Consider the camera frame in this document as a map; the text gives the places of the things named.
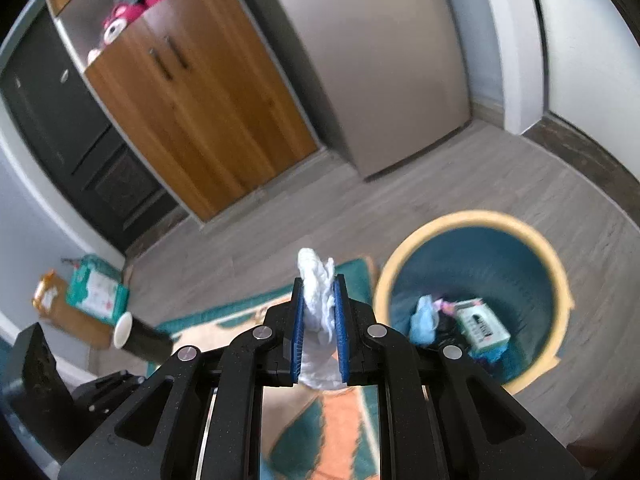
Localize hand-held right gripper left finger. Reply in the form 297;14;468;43
57;275;306;480

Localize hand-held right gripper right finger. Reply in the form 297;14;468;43
334;274;586;480

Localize white tissue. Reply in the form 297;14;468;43
295;247;351;391

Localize white and black medicine box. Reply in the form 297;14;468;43
455;299;512;352

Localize blue bin with yellow rim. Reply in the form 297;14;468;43
372;210;573;393

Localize brown cardboard box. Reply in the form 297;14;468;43
32;280;126;351

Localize orange plastic packet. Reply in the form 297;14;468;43
32;270;68;317

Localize printed teal and orange mat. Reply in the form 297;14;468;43
160;255;501;480

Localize teal wet wipes packet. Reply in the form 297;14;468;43
66;255;131;318

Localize black cup with white inside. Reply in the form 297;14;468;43
112;311;173;363

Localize wooden cabinet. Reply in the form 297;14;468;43
45;0;321;223

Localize dark panelled door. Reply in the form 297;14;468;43
0;7;191;256

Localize grey refrigerator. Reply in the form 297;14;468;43
260;0;473;181

